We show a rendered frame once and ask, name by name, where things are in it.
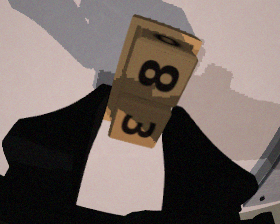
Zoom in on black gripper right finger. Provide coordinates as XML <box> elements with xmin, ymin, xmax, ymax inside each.
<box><xmin>161</xmin><ymin>106</ymin><xmax>259</xmax><ymax>224</ymax></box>

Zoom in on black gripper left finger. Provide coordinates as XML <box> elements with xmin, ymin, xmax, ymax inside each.
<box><xmin>2</xmin><ymin>84</ymin><xmax>112</xmax><ymax>209</ymax></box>

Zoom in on tan cube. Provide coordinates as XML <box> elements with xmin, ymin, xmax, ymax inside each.
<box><xmin>108</xmin><ymin>89</ymin><xmax>172</xmax><ymax>148</ymax></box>
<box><xmin>121</xmin><ymin>28</ymin><xmax>198</xmax><ymax>108</ymax></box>

